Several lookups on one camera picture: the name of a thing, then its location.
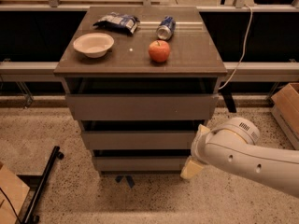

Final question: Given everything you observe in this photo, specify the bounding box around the black metal bar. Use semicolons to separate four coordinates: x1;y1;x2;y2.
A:
21;146;64;224

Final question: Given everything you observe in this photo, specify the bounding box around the blue soda can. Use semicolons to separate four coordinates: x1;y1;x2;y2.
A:
156;16;176;40

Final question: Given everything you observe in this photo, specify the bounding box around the white cable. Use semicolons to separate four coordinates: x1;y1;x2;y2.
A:
218;4;254;91

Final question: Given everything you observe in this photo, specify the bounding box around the black cable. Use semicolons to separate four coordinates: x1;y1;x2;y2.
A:
0;188;23;224

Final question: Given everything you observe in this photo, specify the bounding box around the grey bottom drawer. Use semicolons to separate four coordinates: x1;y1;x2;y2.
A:
92;149;191;172

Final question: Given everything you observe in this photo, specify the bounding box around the blue white chip bag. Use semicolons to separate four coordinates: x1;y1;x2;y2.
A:
93;12;140;35

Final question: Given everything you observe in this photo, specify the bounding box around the grey middle drawer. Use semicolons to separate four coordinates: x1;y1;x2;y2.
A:
81;120;203;150

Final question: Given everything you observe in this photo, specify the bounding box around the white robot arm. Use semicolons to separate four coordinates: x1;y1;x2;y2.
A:
180;118;299;197

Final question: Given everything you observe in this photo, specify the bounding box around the red apple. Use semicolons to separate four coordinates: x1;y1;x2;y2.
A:
148;40;170;63

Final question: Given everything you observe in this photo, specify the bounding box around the white bowl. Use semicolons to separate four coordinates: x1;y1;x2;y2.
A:
73;33;114;58

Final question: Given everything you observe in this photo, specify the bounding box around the cardboard box left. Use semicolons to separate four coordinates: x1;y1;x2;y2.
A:
0;162;30;224

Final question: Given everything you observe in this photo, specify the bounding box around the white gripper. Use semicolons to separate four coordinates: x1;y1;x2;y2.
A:
180;124;210;180

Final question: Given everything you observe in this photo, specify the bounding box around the grey top drawer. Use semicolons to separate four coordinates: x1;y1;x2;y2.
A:
66;77;218;121

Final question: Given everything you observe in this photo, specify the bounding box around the grey drawer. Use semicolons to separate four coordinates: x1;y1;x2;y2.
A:
92;149;191;172
81;120;203;150
66;77;218;121

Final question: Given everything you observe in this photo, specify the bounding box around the grey drawer cabinet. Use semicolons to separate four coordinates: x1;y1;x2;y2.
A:
53;6;228;176

